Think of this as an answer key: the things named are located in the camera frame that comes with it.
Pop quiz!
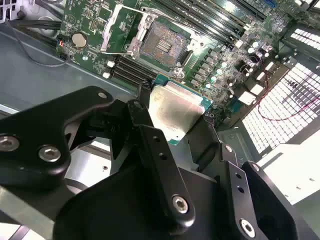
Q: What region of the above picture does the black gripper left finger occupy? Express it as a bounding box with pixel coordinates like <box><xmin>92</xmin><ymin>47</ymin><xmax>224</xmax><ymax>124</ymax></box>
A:
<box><xmin>0</xmin><ymin>79</ymin><xmax>196</xmax><ymax>237</ymax></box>

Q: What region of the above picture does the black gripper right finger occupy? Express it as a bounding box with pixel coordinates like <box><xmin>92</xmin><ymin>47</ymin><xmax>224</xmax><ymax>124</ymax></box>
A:
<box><xmin>186</xmin><ymin>116</ymin><xmax>300</xmax><ymax>240</ymax></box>

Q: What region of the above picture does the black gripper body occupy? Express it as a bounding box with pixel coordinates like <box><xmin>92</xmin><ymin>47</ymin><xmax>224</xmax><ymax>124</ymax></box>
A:
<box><xmin>52</xmin><ymin>162</ymin><xmax>234</xmax><ymax>240</ymax></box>

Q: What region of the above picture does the silver topped CPU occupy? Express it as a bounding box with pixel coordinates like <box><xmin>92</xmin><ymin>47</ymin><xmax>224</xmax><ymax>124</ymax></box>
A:
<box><xmin>147</xmin><ymin>73</ymin><xmax>215</xmax><ymax>146</ymax></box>

